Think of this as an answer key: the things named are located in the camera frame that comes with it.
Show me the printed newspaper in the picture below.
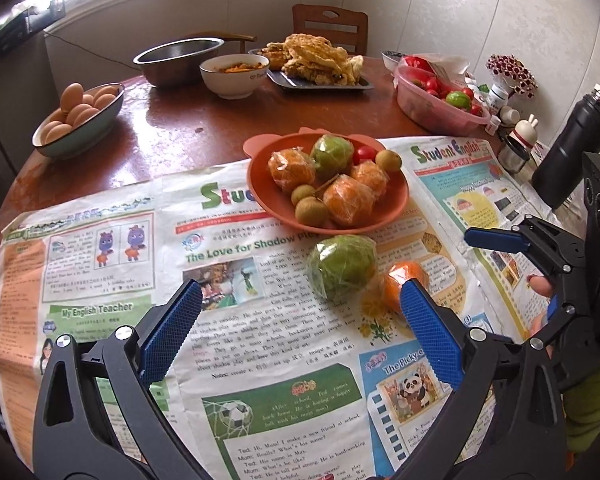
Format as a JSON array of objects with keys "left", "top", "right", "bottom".
[{"left": 0, "top": 135, "right": 576, "bottom": 480}]

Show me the orange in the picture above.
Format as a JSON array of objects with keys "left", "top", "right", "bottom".
[
  {"left": 380, "top": 260, "right": 431, "bottom": 316},
  {"left": 349, "top": 160, "right": 390, "bottom": 196},
  {"left": 322, "top": 174, "right": 376, "bottom": 227},
  {"left": 267, "top": 147, "right": 317, "bottom": 192}
]

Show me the teal enamel bowl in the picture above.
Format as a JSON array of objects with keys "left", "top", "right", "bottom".
[{"left": 32, "top": 83, "right": 126, "bottom": 161}]

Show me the orange cooked food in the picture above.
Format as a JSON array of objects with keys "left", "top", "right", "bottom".
[{"left": 215, "top": 59, "right": 261, "bottom": 72}]

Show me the person's right hand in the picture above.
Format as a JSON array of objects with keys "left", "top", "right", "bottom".
[{"left": 527, "top": 274, "right": 557, "bottom": 306}]

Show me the glass jar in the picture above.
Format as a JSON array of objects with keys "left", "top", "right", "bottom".
[{"left": 497, "top": 135, "right": 531, "bottom": 175}]

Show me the white rabbit-eared bottle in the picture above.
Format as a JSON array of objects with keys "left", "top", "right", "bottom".
[{"left": 507, "top": 114, "right": 541, "bottom": 151}]

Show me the pile of fried dough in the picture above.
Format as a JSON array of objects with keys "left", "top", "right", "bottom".
[{"left": 257, "top": 33, "right": 365, "bottom": 86}]

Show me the small dark-rimmed bowl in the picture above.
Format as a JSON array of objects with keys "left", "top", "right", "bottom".
[{"left": 381, "top": 50, "right": 408, "bottom": 73}]

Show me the pile of cherry tomatoes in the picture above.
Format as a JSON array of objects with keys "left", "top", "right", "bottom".
[{"left": 405, "top": 55, "right": 483, "bottom": 116}]

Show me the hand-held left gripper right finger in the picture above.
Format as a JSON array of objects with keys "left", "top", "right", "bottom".
[{"left": 395, "top": 279, "right": 568, "bottom": 480}]

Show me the stainless steel bowl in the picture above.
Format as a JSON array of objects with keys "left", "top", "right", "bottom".
[{"left": 132, "top": 37, "right": 226, "bottom": 87}]

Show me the green citrus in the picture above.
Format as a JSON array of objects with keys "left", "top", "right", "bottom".
[
  {"left": 307, "top": 235, "right": 379, "bottom": 305},
  {"left": 310, "top": 134, "right": 355, "bottom": 181}
]

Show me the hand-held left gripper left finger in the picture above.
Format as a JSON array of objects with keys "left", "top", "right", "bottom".
[{"left": 32, "top": 279, "right": 204, "bottom": 480}]

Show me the white plastic bag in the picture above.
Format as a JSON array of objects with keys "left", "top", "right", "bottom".
[{"left": 420, "top": 55, "right": 472, "bottom": 82}]

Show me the white ceramic bowl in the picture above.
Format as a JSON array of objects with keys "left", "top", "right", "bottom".
[{"left": 199, "top": 53, "right": 271, "bottom": 100}]

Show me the metal baking tray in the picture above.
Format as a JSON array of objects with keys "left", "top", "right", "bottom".
[{"left": 247, "top": 47, "right": 375, "bottom": 95}]

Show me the wooden slatted chair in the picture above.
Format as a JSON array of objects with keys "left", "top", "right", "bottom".
[{"left": 292, "top": 4, "right": 369, "bottom": 56}]

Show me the curved-back wooden chair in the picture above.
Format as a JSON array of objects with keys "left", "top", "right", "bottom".
[{"left": 180, "top": 30, "right": 258, "bottom": 44}]

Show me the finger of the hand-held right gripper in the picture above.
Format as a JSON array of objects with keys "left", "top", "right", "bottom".
[
  {"left": 530, "top": 294, "right": 600, "bottom": 392},
  {"left": 464, "top": 215, "right": 587, "bottom": 282}
]

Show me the green round fruit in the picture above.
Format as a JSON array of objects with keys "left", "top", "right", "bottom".
[{"left": 445, "top": 89, "right": 473, "bottom": 111}]

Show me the white medicine bottle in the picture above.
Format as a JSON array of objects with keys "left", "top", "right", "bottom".
[{"left": 486, "top": 82, "right": 512, "bottom": 113}]

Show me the person's right forearm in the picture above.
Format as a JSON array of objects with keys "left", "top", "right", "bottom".
[{"left": 562, "top": 357, "right": 600, "bottom": 456}]

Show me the pile of brown eggs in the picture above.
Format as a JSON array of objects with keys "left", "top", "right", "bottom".
[{"left": 45, "top": 82, "right": 118, "bottom": 143}]

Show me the small olive-green round fruit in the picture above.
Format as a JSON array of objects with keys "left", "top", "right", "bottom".
[
  {"left": 295, "top": 196, "right": 328, "bottom": 226},
  {"left": 290, "top": 183, "right": 316, "bottom": 207},
  {"left": 375, "top": 149, "right": 402, "bottom": 173}
]

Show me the black thermos flask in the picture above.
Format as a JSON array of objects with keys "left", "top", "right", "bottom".
[{"left": 531, "top": 83, "right": 600, "bottom": 211}]

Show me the orange plastic fruit plate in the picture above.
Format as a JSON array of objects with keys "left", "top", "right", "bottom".
[{"left": 243, "top": 127, "right": 411, "bottom": 233}]

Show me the pink plastic container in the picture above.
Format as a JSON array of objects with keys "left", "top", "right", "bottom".
[{"left": 394, "top": 62, "right": 492, "bottom": 130}]

